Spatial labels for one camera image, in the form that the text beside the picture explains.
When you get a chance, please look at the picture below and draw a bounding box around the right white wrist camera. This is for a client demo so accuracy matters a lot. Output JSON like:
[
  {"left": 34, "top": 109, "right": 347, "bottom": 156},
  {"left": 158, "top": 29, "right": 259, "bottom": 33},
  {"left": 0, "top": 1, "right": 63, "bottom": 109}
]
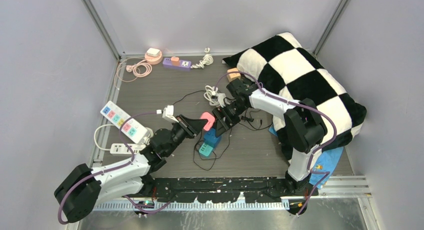
[{"left": 211, "top": 91, "right": 227, "bottom": 107}]

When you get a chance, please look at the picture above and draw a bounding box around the pink coiled cable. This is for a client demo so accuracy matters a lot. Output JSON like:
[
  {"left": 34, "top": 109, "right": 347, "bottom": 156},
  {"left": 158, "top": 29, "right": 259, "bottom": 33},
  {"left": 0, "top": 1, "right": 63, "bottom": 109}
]
[{"left": 113, "top": 57, "right": 153, "bottom": 90}]

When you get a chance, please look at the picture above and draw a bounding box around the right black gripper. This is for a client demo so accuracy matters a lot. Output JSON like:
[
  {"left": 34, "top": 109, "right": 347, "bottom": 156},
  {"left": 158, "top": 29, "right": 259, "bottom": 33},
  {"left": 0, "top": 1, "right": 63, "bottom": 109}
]
[{"left": 212, "top": 101, "right": 248, "bottom": 138}]

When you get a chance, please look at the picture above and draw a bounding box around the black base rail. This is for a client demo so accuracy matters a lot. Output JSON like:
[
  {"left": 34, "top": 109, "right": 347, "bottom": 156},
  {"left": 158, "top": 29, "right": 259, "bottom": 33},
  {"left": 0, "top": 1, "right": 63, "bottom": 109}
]
[{"left": 130, "top": 177, "right": 318, "bottom": 203}]

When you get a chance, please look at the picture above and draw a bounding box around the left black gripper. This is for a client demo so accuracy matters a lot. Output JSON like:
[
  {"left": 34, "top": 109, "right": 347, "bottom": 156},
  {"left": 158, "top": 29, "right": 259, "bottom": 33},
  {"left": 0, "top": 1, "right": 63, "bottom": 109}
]
[{"left": 164, "top": 114, "right": 207, "bottom": 157}]

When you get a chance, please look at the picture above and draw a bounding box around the checkered black white pillow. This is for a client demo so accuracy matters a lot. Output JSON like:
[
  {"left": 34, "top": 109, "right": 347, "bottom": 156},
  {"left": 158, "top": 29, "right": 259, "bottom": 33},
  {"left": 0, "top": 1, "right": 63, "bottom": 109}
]
[{"left": 222, "top": 32, "right": 367, "bottom": 151}]

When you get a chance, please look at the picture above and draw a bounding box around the white colourful power strip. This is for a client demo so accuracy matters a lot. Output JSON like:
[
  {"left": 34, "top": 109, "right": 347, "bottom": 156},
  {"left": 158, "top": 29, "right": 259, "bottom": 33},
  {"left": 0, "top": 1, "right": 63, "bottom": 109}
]
[{"left": 100, "top": 101, "right": 150, "bottom": 144}]

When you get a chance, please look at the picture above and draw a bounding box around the teal usb power strip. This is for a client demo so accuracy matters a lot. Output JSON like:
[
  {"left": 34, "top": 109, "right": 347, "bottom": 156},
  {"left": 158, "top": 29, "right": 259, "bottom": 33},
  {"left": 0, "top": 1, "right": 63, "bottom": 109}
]
[{"left": 198, "top": 143, "right": 214, "bottom": 157}]

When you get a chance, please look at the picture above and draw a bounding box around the orange small plug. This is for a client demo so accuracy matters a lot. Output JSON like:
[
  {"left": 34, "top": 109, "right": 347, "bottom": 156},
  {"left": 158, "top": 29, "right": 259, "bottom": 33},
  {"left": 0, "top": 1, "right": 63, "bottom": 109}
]
[{"left": 170, "top": 57, "right": 180, "bottom": 65}]

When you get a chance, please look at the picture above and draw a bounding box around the blue cube socket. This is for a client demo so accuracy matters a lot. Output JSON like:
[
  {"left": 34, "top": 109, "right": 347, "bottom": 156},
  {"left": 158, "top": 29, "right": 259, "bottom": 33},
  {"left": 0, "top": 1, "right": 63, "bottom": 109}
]
[{"left": 203, "top": 128, "right": 222, "bottom": 148}]

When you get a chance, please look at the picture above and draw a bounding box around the white charger block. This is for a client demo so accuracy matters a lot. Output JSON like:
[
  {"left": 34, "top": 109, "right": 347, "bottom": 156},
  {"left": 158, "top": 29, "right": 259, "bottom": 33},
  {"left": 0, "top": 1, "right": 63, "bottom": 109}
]
[{"left": 146, "top": 48, "right": 161, "bottom": 57}]

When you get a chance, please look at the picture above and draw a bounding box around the white thick coiled cable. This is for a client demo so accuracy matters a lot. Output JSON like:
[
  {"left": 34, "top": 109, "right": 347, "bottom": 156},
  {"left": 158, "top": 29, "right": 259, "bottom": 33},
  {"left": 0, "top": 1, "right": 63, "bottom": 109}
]
[{"left": 203, "top": 85, "right": 221, "bottom": 107}]

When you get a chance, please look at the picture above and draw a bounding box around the pink plug adapter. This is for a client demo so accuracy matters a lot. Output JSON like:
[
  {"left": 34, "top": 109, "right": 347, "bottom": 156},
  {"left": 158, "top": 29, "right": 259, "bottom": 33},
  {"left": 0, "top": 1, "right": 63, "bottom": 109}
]
[{"left": 200, "top": 112, "right": 216, "bottom": 131}]

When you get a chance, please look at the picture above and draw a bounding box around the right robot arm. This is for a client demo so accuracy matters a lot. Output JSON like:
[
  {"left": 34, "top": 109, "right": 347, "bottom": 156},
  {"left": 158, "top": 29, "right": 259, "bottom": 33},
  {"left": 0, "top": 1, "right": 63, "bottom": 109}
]
[{"left": 212, "top": 79, "right": 328, "bottom": 195}]

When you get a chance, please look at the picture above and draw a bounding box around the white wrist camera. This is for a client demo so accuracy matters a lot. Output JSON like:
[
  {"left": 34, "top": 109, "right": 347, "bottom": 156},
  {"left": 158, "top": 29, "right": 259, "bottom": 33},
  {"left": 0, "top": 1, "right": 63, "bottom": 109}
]
[
  {"left": 162, "top": 105, "right": 178, "bottom": 123},
  {"left": 211, "top": 91, "right": 227, "bottom": 107}
]

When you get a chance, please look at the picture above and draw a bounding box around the orange cube socket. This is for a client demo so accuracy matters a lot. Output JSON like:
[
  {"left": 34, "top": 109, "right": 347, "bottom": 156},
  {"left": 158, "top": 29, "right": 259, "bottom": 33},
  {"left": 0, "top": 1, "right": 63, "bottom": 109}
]
[{"left": 226, "top": 68, "right": 241, "bottom": 82}]

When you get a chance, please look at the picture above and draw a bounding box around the pink round socket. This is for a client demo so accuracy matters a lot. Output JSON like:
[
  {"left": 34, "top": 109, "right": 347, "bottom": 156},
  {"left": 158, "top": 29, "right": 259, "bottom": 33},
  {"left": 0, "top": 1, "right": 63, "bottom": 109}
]
[{"left": 144, "top": 51, "right": 163, "bottom": 65}]

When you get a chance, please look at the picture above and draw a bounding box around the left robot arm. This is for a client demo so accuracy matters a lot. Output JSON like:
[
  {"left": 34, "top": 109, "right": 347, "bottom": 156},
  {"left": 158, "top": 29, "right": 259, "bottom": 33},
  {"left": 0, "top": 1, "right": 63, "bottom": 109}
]
[{"left": 54, "top": 112, "right": 215, "bottom": 224}]

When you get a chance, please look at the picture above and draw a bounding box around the black thin cable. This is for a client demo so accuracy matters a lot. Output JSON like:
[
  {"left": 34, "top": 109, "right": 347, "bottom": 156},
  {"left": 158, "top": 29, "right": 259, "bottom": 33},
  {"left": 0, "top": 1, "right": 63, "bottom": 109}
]
[{"left": 172, "top": 89, "right": 273, "bottom": 171}]

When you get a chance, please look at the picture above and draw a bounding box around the purple power strip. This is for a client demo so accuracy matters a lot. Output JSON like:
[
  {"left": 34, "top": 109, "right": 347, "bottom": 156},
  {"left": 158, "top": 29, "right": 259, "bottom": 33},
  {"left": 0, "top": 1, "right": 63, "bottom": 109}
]
[{"left": 162, "top": 57, "right": 192, "bottom": 71}]

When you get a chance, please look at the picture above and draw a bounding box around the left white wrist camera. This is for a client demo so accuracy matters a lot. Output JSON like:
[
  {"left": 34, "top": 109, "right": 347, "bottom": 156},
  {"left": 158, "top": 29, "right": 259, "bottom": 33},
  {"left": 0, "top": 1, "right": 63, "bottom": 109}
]
[{"left": 162, "top": 105, "right": 178, "bottom": 123}]

